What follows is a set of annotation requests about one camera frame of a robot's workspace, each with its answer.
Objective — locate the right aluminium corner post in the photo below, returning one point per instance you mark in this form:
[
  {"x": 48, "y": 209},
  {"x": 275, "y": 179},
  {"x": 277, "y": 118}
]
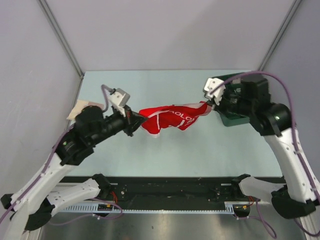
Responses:
[{"x": 280, "y": 33}]

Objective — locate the white slotted cable duct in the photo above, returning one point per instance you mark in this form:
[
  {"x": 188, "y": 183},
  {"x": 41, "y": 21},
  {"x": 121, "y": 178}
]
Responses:
[{"x": 105, "y": 208}]

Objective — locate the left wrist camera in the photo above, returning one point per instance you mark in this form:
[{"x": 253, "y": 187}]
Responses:
[{"x": 118, "y": 100}]

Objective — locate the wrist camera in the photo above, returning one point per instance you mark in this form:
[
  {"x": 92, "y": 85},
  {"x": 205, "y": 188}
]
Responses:
[
  {"x": 118, "y": 100},
  {"x": 213, "y": 90}
]

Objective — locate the green compartment tray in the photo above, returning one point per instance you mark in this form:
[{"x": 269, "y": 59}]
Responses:
[{"x": 230, "y": 121}]

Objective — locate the aluminium frame rail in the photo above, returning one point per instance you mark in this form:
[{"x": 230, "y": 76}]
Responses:
[{"x": 311, "y": 223}]

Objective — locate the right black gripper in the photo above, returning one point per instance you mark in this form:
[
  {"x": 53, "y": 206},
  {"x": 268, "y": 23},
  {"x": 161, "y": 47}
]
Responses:
[{"x": 219, "y": 107}]

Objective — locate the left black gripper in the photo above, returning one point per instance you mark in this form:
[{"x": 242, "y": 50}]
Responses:
[{"x": 132, "y": 121}]

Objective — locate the red underwear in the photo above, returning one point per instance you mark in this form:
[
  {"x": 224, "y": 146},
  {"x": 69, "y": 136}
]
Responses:
[{"x": 176, "y": 116}]

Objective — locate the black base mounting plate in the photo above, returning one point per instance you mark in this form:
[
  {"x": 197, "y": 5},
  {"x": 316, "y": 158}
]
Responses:
[{"x": 173, "y": 192}]

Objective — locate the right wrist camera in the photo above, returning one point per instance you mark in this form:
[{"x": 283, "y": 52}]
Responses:
[{"x": 213, "y": 90}]

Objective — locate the aluminium corner post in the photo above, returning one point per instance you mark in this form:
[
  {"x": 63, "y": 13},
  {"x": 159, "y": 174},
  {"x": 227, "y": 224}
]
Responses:
[
  {"x": 60, "y": 36},
  {"x": 280, "y": 33}
]

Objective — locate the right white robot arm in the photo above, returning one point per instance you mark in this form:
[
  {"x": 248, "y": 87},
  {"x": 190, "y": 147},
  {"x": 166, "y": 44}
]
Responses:
[{"x": 300, "y": 194}]

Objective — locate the left aluminium corner post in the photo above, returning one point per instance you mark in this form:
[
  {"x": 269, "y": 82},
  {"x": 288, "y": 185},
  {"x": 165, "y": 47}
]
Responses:
[{"x": 60, "y": 36}]

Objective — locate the beige and mauve underwear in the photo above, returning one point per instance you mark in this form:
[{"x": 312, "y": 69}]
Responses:
[{"x": 79, "y": 106}]

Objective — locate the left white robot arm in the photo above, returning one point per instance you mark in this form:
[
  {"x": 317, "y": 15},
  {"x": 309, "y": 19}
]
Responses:
[{"x": 34, "y": 205}]

